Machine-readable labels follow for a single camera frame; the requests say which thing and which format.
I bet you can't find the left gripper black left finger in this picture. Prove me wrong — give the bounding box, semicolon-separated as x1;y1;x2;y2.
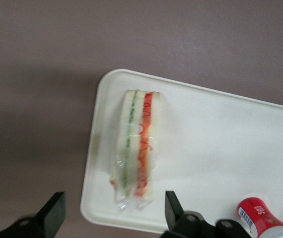
0;190;66;238

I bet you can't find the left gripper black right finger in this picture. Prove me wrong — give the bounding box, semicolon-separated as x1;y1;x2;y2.
159;190;247;238

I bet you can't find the triangle sandwich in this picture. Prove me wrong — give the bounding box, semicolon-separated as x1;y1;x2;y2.
108;88;162;214

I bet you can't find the beige plastic tray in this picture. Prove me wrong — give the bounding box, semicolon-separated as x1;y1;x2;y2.
80;68;283;234

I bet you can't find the red white yogurt drink bottle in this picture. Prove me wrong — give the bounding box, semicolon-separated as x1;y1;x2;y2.
236;197;283;238

